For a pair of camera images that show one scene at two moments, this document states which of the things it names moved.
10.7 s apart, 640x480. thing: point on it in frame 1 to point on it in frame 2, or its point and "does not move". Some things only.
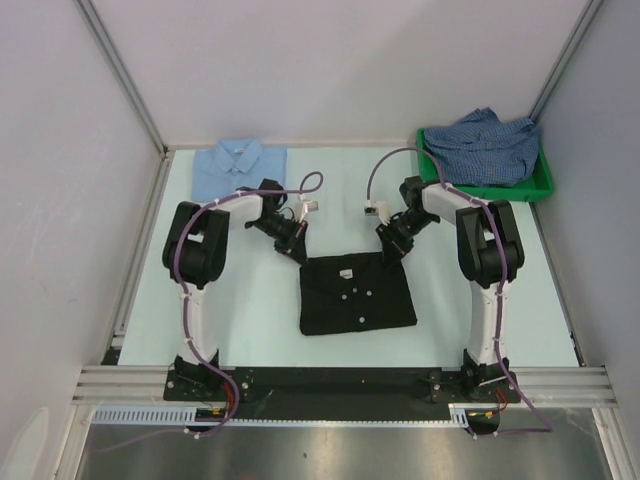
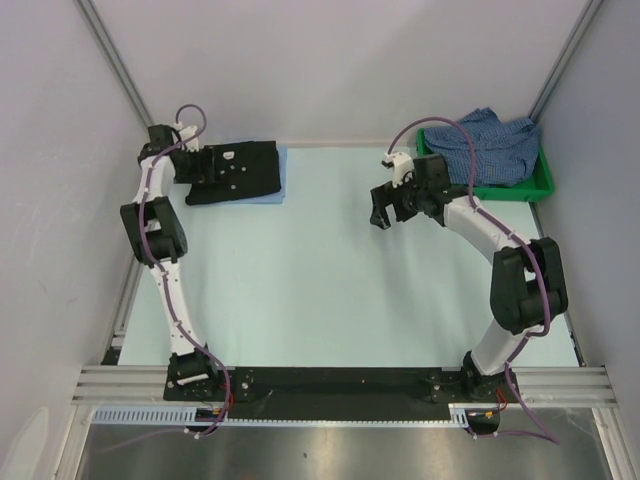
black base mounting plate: (344, 394) does not move
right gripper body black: (402, 230) to (410, 202)
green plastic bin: (536, 184) does not move
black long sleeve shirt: (353, 292) to (242, 171)
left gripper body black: (283, 231) to (190, 171)
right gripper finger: (392, 254) to (383, 195)
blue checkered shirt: (485, 150) does not move
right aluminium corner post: (565, 60) does not move
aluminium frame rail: (540, 386) does not move
